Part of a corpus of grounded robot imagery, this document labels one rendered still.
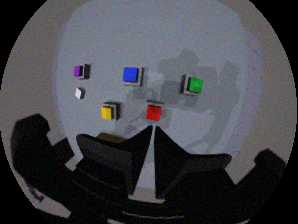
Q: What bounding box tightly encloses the blue button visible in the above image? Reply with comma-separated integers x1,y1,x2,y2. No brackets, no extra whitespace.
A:
121,65,145,87

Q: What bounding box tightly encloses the red button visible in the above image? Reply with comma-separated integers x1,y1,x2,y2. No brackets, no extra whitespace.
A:
142,101,165,121

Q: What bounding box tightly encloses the yellow button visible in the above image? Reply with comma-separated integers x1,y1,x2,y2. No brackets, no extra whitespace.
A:
101,101,120,121

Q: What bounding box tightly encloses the green button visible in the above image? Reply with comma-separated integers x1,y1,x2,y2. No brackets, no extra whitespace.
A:
180,73,204,96

